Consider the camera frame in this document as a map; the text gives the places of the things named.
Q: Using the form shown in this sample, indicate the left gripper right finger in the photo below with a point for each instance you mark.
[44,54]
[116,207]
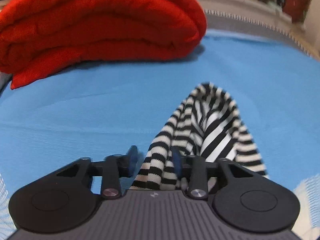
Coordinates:
[192,173]

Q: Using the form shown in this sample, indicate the striped hoodie with white vest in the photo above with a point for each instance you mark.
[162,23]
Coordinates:
[207,123]

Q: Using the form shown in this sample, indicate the blue fan-pattern bed sheet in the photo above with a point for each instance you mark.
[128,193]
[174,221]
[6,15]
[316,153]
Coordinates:
[96,109]

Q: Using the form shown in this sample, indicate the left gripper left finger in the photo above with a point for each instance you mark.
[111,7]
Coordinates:
[115,167]

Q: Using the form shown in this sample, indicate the red folded blanket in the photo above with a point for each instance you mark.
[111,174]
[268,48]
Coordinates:
[42,37]

